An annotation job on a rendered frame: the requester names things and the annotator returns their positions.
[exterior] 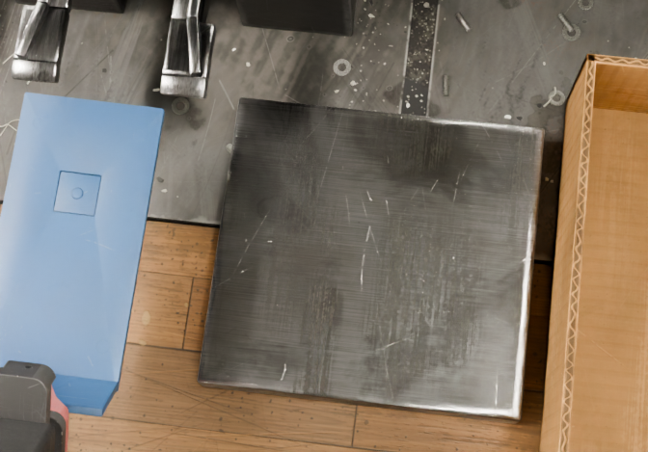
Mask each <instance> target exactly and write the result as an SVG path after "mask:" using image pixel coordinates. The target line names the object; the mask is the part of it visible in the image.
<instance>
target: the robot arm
mask: <svg viewBox="0 0 648 452"><path fill-rule="evenodd" d="M55 379H56V375H55V373H54V371H53V370H52V369H51V368H50V367H49V366H47V365H44V364H38V363H31V362H23V361H15V360H8V361H7V362H6V364H5V365H4V366H3V367H0V452H68V422H69V417H68V408H67V407H66V406H65V405H64V404H63V403H62V402H61V401H60V400H59V399H58V398H57V397H56V395H55V392H54V389H53V387H52V383H53V382H54V380H55Z"/></svg>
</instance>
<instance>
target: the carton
mask: <svg viewBox="0 0 648 452"><path fill-rule="evenodd" d="M539 452H648V60H644V59H635V58H625V57H615V56H606V55H596V54H587V55H586V57H585V59H584V62H583V64H582V66H581V68H580V72H579V74H578V76H577V78H576V80H575V83H574V85H573V87H572V89H571V91H570V93H569V95H568V97H567V99H566V106H565V119H564V131H563V144H562V156H561V169H560V181H559V194H558V207H557V220H556V233H555V245H554V258H553V282H552V295H551V307H550V320H549V333H548V346H547V358H546V371H545V383H544V396H543V409H542V421H541V434H540V446H539Z"/></svg>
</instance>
